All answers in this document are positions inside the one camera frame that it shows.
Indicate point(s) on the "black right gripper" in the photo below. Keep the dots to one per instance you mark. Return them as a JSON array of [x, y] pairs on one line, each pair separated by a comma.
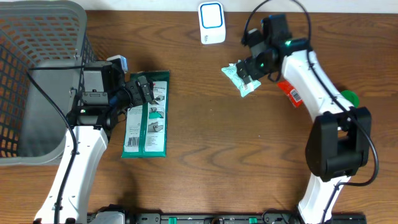
[[244, 71]]

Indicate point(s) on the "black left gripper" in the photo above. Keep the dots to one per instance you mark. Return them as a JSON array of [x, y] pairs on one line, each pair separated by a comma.
[[135, 89]]

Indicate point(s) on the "light green wipes pouch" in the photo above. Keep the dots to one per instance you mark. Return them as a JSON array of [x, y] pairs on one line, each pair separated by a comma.
[[244, 89]]

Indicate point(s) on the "green 3M package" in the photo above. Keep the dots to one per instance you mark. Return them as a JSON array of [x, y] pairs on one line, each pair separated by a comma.
[[146, 125]]

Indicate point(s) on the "red snack packet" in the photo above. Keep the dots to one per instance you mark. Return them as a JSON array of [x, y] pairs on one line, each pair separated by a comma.
[[291, 93]]

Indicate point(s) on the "green lid jar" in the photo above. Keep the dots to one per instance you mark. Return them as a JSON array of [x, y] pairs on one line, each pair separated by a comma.
[[352, 97]]

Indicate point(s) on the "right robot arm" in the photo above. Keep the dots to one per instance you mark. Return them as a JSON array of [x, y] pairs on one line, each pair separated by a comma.
[[339, 142]]

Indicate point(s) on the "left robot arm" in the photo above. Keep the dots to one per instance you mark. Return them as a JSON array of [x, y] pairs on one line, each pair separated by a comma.
[[94, 113]]

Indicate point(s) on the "white barcode scanner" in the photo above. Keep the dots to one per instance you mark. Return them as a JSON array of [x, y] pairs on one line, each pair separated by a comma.
[[212, 22]]

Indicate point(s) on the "grey plastic mesh basket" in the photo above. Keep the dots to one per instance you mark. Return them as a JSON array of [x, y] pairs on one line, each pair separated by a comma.
[[42, 43]]

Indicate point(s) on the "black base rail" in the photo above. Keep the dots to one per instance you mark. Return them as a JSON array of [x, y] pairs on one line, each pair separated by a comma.
[[116, 214]]

